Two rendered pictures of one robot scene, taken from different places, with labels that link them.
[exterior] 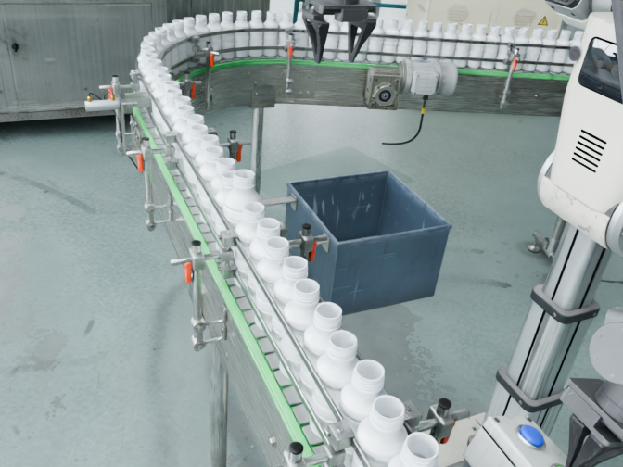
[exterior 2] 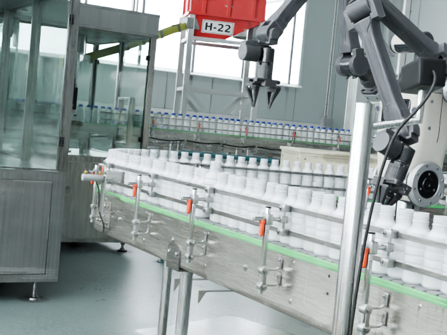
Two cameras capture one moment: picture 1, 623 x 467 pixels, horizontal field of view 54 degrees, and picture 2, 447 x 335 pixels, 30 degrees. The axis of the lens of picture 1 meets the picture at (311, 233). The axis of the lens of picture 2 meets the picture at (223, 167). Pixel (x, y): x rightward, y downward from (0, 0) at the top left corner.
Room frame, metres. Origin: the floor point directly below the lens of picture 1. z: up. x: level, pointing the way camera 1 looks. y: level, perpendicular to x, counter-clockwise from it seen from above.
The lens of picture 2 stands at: (-1.83, 0.24, 1.33)
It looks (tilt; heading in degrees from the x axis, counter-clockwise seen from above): 3 degrees down; 357
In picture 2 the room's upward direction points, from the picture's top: 5 degrees clockwise
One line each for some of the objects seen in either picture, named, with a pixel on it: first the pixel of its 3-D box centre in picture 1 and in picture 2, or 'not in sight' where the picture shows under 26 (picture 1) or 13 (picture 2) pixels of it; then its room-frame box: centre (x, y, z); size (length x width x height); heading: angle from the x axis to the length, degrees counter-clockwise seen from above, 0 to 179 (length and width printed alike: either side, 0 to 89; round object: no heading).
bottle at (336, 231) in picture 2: not in sight; (342, 228); (0.34, -0.19, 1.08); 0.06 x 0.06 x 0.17
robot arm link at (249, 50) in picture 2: not in sight; (257, 44); (1.02, 0.02, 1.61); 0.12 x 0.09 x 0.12; 118
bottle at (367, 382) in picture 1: (361, 416); (292, 215); (0.55, -0.09, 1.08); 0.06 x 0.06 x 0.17
